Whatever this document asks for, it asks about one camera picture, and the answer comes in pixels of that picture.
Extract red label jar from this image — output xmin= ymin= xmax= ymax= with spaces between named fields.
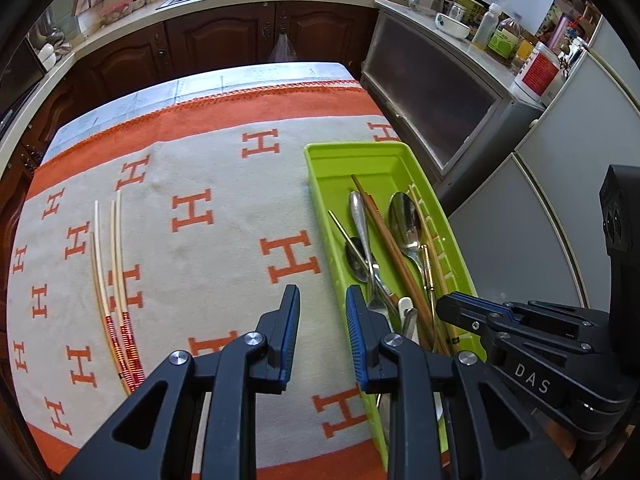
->
xmin=517 ymin=42 xmax=564 ymax=104

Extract grey frosted door cabinet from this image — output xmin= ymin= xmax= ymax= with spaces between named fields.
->
xmin=360 ymin=0 xmax=546 ymax=216

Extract white patterned bowl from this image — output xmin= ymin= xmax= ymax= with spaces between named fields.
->
xmin=434 ymin=12 xmax=472 ymax=41

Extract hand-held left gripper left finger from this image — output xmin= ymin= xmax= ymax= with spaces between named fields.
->
xmin=60 ymin=284 xmax=302 ymax=480

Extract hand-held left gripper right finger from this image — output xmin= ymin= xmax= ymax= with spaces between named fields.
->
xmin=345 ymin=284 xmax=583 ymax=480

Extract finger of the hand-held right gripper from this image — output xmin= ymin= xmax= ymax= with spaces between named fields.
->
xmin=436 ymin=294 xmax=593 ymax=362
xmin=447 ymin=291 xmax=611 ymax=337

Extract green label bottle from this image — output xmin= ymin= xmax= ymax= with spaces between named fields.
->
xmin=487 ymin=17 xmax=522 ymax=62

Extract white chopstick red patterned end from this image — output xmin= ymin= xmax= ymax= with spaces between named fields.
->
xmin=109 ymin=200 xmax=141 ymax=386
xmin=90 ymin=232 xmax=135 ymax=393
xmin=93 ymin=200 xmax=126 ymax=356

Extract dark wooden kitchen cabinets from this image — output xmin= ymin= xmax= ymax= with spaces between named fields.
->
xmin=0 ymin=0 xmax=381 ymax=241

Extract white handled utensil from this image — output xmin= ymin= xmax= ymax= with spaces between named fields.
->
xmin=396 ymin=295 xmax=420 ymax=343

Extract hanging plastic bag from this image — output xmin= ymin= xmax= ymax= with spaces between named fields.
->
xmin=267 ymin=32 xmax=301 ymax=64

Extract plain steel chopstick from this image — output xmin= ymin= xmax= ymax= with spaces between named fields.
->
xmin=327 ymin=210 xmax=401 ymax=308

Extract brown wooden chopstick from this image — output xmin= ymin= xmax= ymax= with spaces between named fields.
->
xmin=351 ymin=174 xmax=436 ymax=356
xmin=360 ymin=190 xmax=442 ymax=356

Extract pink patterned cloth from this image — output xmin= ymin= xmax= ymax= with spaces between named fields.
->
xmin=100 ymin=0 xmax=147 ymax=27

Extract yellow jar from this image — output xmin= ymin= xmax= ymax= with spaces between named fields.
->
xmin=512 ymin=40 xmax=537 ymax=74

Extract white kitchen countertop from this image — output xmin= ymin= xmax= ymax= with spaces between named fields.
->
xmin=0 ymin=0 xmax=386 ymax=176

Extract green plastic utensil tray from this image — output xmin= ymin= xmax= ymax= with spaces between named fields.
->
xmin=304 ymin=141 xmax=488 ymax=471

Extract clear bottle white cap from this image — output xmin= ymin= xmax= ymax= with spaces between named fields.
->
xmin=470 ymin=2 xmax=502 ymax=52

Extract steel fork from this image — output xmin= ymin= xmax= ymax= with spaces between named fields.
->
xmin=348 ymin=190 xmax=398 ymax=333

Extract black stove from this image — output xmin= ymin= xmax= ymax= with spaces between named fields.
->
xmin=0 ymin=40 xmax=47 ymax=123

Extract large steel spoon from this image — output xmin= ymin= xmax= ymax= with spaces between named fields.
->
xmin=388 ymin=191 xmax=432 ymax=293

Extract grey orange printed blanket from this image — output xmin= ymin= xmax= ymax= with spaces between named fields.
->
xmin=5 ymin=79 xmax=451 ymax=480

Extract pale gridded table cover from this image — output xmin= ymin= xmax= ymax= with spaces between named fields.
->
xmin=40 ymin=61 xmax=358 ymax=163

